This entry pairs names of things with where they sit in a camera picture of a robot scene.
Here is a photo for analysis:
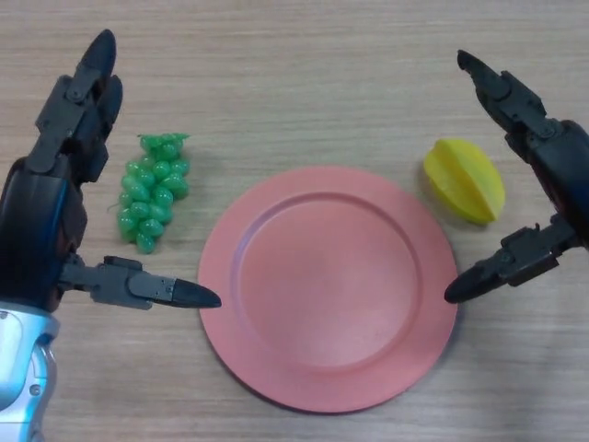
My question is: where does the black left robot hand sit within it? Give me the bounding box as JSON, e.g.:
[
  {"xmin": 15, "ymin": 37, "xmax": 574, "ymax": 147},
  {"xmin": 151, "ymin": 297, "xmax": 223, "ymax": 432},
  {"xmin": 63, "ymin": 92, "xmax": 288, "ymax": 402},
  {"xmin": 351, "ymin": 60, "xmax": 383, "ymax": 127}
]
[{"xmin": 0, "ymin": 29, "xmax": 223, "ymax": 319}]

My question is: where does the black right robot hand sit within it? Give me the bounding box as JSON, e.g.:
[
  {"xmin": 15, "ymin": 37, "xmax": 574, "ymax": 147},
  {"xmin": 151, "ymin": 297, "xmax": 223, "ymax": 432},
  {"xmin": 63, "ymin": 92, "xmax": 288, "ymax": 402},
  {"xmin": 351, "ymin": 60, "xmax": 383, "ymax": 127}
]
[{"xmin": 444, "ymin": 49, "xmax": 589, "ymax": 305}]

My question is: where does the yellow starfruit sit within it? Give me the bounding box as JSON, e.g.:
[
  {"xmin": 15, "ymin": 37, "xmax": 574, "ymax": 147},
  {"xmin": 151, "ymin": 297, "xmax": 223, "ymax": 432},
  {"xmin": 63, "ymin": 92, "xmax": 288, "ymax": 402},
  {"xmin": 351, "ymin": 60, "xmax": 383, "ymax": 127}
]
[{"xmin": 422, "ymin": 138, "xmax": 506, "ymax": 227}]

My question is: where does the pink round plate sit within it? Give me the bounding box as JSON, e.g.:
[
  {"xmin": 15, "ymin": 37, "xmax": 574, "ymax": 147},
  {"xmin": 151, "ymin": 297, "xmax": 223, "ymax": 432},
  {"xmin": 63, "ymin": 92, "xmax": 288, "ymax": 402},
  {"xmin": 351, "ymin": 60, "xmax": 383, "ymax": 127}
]
[{"xmin": 197, "ymin": 167, "xmax": 459, "ymax": 413}]

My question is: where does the green grape bunch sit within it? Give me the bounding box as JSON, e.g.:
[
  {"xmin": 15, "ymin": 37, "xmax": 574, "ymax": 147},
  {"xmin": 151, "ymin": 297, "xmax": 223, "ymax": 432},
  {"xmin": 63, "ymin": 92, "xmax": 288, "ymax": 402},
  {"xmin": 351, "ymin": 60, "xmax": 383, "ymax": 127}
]
[{"xmin": 106, "ymin": 132, "xmax": 191, "ymax": 255}]

